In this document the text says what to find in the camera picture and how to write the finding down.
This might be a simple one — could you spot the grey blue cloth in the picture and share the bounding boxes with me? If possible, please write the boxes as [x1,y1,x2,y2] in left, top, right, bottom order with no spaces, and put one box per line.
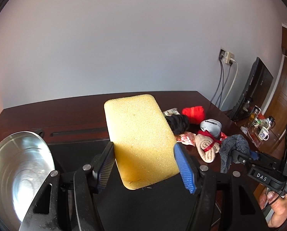
[219,135,250,173]

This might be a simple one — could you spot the yellow sponge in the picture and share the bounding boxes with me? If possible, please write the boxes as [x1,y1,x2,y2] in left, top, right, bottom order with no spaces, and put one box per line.
[104,94,179,190]

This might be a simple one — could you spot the red knit hat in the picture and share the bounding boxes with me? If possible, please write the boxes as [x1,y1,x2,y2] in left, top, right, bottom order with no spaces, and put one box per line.
[182,106,205,125]

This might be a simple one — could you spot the green pastry snack packet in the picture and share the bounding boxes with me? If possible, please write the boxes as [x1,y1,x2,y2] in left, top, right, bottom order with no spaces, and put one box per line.
[163,108,180,116]

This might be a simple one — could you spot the person's right hand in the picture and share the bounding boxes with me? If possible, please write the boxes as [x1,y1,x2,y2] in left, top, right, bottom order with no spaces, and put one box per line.
[258,188,287,228]

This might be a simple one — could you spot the white mug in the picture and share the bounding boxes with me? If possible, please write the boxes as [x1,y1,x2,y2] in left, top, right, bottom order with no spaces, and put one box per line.
[258,127,269,141]

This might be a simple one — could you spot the beige rolled towel red band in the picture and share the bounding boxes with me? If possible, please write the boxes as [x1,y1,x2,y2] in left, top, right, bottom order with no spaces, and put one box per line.
[195,130,222,163]

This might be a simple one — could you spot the grey white face mask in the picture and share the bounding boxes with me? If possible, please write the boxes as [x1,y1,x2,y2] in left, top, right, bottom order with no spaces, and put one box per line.
[200,119,222,138]

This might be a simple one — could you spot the black desk mat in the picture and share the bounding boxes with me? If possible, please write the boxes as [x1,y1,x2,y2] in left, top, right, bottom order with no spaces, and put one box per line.
[47,139,231,231]

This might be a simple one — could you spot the glass bottle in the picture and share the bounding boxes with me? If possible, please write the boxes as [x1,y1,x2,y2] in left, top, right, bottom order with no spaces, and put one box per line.
[245,105,261,129]

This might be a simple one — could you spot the black cloth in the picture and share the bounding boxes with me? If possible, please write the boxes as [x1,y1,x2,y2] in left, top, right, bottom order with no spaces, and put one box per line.
[165,114,190,135]

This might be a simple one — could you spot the wooden door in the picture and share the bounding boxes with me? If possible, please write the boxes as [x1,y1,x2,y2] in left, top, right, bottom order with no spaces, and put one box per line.
[265,57,287,138]

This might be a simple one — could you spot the black monitor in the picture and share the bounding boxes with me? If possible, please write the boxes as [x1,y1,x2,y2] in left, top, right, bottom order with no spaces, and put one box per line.
[228,57,273,121]

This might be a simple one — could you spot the stainless steel bowl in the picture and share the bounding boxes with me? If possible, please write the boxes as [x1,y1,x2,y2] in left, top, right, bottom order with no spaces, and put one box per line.
[0,131,55,230]

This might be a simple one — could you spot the white power cable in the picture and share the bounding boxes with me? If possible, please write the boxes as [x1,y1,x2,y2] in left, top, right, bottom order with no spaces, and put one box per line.
[220,58,239,110]

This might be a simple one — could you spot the grey cable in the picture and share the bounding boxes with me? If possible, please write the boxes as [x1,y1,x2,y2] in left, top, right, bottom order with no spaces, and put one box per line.
[209,57,225,106]

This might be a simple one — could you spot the wall power socket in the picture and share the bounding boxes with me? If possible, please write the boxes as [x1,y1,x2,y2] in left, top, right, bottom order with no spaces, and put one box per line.
[219,49,235,65]

